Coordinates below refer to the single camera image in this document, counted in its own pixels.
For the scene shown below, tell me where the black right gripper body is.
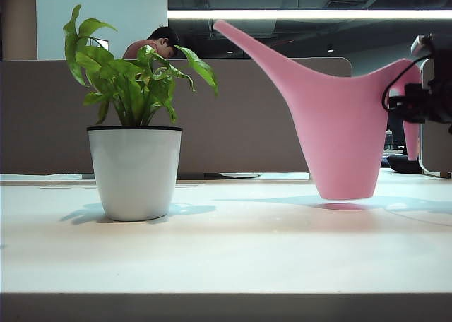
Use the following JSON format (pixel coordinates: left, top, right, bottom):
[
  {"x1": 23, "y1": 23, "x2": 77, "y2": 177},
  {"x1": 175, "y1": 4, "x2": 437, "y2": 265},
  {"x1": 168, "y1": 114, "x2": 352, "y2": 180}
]
[{"x1": 425, "y1": 33, "x2": 452, "y2": 135}]

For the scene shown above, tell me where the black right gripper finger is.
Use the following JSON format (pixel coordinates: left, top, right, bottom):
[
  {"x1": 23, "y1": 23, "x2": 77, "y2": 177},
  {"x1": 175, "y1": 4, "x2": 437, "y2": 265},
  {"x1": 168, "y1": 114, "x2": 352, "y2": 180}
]
[{"x1": 388, "y1": 83, "x2": 430, "y2": 124}]

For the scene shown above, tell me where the pink plastic watering can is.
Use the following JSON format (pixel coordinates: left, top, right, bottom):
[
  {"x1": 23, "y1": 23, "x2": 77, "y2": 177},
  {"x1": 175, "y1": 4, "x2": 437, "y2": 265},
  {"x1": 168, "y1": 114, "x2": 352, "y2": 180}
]
[{"x1": 213, "y1": 19, "x2": 424, "y2": 201}]

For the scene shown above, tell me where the green leafy plant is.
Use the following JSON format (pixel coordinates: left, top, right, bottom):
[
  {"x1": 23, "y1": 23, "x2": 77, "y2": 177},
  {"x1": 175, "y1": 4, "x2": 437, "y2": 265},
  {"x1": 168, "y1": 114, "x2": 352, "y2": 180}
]
[{"x1": 63, "y1": 4, "x2": 220, "y2": 127}]

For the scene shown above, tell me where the white plant pot black rim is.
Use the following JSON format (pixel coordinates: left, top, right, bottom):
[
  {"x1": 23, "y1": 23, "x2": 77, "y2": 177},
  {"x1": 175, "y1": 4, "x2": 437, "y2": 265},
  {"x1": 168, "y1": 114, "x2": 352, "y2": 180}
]
[{"x1": 86, "y1": 125, "x2": 184, "y2": 222}]

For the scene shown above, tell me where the dark blue bag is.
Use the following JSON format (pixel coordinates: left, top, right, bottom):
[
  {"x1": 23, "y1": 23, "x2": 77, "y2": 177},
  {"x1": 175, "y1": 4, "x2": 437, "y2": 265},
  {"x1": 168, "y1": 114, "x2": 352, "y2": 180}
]
[{"x1": 386, "y1": 153, "x2": 424, "y2": 175}]

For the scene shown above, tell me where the white ceiling light strip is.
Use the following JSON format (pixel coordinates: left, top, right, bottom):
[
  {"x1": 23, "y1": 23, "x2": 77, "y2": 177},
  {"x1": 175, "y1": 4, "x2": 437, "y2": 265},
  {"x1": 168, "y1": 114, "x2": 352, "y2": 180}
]
[{"x1": 167, "y1": 9, "x2": 452, "y2": 20}]

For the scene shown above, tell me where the dark grey partition panel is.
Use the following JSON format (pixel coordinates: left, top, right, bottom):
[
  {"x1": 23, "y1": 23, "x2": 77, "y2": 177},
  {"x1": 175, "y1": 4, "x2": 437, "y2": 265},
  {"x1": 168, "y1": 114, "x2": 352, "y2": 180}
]
[{"x1": 0, "y1": 56, "x2": 353, "y2": 177}]

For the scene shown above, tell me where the person in pink shirt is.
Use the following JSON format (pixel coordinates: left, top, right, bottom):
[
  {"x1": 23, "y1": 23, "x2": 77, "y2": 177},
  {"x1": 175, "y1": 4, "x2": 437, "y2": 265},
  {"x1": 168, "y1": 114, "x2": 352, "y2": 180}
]
[{"x1": 122, "y1": 25, "x2": 181, "y2": 60}]

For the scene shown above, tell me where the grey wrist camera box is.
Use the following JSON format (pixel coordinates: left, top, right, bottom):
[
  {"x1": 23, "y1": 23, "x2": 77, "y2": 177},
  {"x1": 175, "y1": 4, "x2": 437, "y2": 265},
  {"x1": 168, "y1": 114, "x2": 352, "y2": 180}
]
[{"x1": 410, "y1": 33, "x2": 436, "y2": 57}]

